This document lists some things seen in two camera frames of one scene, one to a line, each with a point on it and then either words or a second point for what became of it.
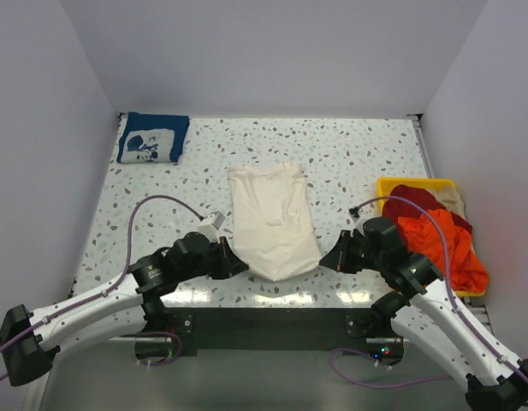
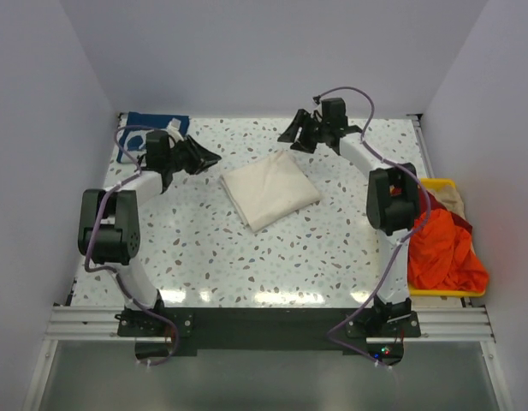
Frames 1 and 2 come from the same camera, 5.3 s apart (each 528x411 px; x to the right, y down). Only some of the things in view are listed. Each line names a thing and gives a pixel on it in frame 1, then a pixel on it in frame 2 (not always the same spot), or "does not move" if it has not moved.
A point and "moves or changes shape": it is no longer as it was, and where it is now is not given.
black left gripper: [228, 263] -> [200, 157]
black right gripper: [336, 259] -> [302, 120]
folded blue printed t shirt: [152, 138] does not move
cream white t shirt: [274, 232] moves or changes shape
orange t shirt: [467, 271] does not move
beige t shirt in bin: [449, 197] does not move
